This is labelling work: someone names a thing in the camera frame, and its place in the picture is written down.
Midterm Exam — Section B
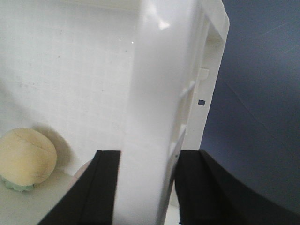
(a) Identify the white plastic Totelife tote box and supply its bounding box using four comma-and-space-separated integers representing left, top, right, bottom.
0, 0, 229, 225

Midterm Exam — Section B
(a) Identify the cream yellow bun toy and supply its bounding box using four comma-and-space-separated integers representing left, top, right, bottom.
0, 127, 57, 192

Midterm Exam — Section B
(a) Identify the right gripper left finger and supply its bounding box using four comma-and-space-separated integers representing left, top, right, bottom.
39, 150, 120, 225

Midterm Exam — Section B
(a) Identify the pink bun toy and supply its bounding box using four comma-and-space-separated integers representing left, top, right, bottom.
69, 160, 91, 187

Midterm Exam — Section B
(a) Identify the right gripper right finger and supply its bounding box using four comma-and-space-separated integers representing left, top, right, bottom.
175, 150, 300, 225

